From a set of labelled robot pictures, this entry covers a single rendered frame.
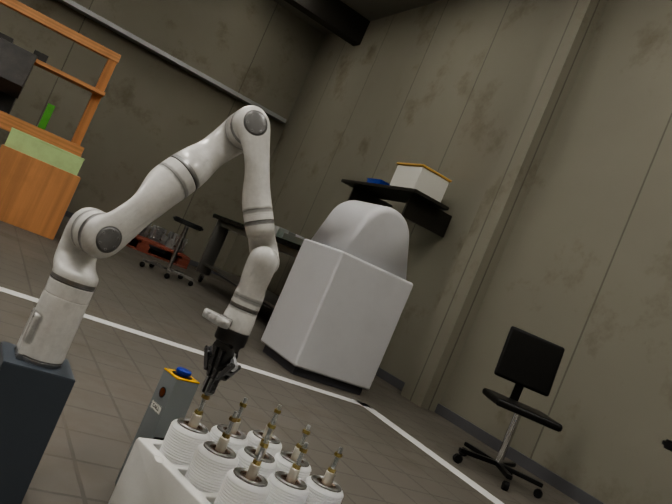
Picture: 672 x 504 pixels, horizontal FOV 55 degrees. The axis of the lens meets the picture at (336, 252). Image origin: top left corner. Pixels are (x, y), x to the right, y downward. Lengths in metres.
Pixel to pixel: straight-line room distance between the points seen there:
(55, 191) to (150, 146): 3.94
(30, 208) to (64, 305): 5.10
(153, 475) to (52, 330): 0.39
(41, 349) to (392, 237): 3.40
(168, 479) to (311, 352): 2.96
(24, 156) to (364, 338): 3.53
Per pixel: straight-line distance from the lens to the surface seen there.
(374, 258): 4.49
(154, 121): 10.25
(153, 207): 1.41
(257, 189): 1.50
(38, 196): 6.47
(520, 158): 5.75
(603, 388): 4.70
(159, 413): 1.71
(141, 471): 1.58
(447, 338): 5.51
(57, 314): 1.41
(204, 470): 1.46
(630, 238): 4.97
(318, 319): 4.32
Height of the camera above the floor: 0.69
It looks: 2 degrees up
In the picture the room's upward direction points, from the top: 23 degrees clockwise
